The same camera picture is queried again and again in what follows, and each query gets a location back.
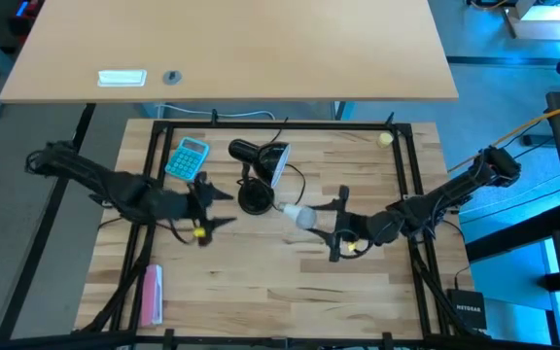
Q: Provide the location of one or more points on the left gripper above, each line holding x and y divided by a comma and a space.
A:
197, 206

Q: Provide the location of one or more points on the black gooseneck desk lamp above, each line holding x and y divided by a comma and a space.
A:
255, 197

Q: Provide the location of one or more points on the black metal table frame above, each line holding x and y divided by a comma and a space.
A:
280, 125

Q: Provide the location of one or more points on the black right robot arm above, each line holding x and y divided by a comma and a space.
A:
455, 192

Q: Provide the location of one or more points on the small yellow cup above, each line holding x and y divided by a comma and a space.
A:
385, 140

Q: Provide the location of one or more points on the white rectangular desk grommet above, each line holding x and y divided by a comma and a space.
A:
122, 78

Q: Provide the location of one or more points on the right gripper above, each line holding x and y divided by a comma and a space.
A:
358, 228

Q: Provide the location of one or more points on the teal calculator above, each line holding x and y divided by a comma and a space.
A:
187, 158

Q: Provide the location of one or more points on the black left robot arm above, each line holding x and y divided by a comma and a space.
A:
110, 187

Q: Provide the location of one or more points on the light wooden desk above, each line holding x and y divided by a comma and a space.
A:
236, 48

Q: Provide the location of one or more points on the white frosted lightbulb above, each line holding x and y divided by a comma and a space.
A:
304, 216

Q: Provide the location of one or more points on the black Netgear network switch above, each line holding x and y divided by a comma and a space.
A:
467, 308

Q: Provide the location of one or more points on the white box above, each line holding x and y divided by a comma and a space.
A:
542, 24

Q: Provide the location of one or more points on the pink sticky note pad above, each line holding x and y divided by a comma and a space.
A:
152, 294

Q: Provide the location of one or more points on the round grey desk grommet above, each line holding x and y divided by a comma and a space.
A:
172, 78

